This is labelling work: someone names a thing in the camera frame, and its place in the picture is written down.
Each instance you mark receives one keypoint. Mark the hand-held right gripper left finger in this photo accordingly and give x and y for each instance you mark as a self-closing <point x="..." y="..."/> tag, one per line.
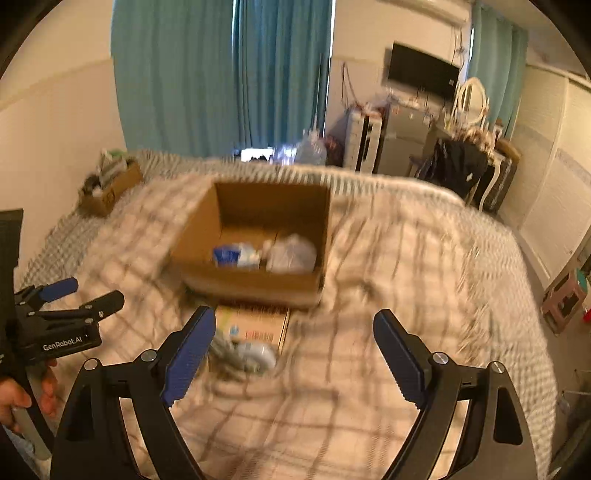
<point x="188" y="353"/>

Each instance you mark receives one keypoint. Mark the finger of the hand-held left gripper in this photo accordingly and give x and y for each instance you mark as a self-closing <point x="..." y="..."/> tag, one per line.
<point x="55" y="290"/>
<point x="99" y="305"/>

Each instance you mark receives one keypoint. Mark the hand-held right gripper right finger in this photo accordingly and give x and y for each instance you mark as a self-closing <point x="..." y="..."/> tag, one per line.
<point x="402" y="355"/>

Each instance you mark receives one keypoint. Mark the printed carton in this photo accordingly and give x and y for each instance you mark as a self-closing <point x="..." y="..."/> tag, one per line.
<point x="258" y="325"/>

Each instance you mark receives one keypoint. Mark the person's left hand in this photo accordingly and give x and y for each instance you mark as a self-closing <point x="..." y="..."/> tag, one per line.
<point x="18" y="397"/>

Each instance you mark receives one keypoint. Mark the blue and white packet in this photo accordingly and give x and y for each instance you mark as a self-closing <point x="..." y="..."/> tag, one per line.
<point x="228" y="254"/>

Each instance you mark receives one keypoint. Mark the small cardboard box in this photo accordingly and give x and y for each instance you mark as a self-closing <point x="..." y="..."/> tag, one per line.
<point x="111" y="187"/>

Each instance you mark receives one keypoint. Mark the clear plastic bag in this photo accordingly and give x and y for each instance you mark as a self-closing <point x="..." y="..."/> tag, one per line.
<point x="292" y="254"/>

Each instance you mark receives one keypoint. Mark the pink plastic stool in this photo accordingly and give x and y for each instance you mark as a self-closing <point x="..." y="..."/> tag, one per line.
<point x="563" y="300"/>

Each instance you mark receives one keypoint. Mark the dark jacket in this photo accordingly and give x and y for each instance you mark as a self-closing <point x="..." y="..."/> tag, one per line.
<point x="455" y="168"/>

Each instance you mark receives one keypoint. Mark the dressing table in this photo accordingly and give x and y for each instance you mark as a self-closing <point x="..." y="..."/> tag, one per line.
<point x="491" y="170"/>

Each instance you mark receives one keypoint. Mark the grey cabinet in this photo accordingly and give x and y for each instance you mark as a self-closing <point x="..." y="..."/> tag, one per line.
<point x="399" y="138"/>

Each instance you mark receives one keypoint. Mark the white drawer unit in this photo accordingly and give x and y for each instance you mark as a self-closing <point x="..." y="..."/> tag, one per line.
<point x="358" y="141"/>

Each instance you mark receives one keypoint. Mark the large water bottle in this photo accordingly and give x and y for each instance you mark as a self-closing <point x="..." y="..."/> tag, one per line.
<point x="310" y="148"/>

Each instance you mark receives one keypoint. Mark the white wardrobe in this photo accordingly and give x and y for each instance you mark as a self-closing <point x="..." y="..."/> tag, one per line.
<point x="551" y="184"/>

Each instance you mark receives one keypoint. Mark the teal curtain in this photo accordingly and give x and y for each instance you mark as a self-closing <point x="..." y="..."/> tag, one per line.
<point x="501" y="64"/>
<point x="184" y="78"/>

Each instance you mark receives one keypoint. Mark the white oval mirror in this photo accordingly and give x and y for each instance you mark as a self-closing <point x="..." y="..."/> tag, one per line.
<point x="472" y="99"/>

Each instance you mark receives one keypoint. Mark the white air conditioner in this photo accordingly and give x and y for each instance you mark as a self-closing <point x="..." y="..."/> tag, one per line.
<point x="450" y="10"/>

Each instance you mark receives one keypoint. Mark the black wall television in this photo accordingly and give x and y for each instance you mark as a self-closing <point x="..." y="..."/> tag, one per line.
<point x="422" y="71"/>

